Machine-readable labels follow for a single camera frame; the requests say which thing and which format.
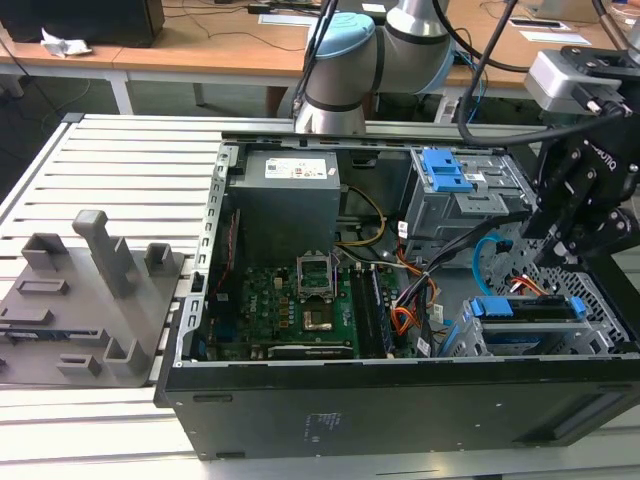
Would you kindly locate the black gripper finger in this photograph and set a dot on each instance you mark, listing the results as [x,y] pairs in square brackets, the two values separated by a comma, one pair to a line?
[600,235]
[565,195]

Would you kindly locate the hard disk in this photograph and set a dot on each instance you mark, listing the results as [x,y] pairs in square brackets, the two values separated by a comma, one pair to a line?
[500,307]

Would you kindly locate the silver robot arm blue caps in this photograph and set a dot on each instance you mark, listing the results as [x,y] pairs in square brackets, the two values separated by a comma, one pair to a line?
[345,75]

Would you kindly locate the metal disk bay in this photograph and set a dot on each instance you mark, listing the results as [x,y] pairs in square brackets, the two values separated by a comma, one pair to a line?
[590,330]

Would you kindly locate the black RAM slot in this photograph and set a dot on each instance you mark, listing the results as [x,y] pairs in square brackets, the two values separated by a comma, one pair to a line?
[362,315]

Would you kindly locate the grey metal drive cage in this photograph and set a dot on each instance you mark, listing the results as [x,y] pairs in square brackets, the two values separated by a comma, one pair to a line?
[450,215]

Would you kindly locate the blue plastic drive latch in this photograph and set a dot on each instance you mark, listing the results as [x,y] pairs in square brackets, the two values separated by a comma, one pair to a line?
[445,172]

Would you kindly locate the wooden desk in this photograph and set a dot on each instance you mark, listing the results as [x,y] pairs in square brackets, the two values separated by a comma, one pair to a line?
[505,80]
[200,52]

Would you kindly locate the white paper sheet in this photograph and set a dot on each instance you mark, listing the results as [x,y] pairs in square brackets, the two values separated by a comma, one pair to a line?
[555,37]
[282,19]

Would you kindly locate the RAM stick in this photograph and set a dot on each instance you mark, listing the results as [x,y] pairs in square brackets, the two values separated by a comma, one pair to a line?
[384,320]

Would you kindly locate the grey power supply unit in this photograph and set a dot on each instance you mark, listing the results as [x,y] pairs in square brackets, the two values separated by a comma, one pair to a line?
[285,210]

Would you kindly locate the black PC case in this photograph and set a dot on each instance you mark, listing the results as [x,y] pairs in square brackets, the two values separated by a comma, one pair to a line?
[380,415]

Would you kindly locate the black graphics card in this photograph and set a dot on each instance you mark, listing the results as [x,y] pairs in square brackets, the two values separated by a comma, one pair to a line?
[310,351]

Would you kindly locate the green motherboard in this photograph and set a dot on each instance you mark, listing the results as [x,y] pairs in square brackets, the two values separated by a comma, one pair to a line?
[270,305]

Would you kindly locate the grey parts rack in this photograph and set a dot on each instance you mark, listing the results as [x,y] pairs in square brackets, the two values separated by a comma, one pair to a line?
[95,310]

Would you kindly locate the black box on desk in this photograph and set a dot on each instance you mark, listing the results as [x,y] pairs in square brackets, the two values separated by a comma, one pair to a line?
[85,20]

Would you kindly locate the crumpled white paper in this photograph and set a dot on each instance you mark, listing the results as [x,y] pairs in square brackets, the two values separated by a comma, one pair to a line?
[62,45]

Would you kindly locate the black camera bracket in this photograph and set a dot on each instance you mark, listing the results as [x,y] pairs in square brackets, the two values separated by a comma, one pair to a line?
[605,62]

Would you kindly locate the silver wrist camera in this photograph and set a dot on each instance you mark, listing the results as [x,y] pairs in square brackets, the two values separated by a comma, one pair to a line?
[555,80]

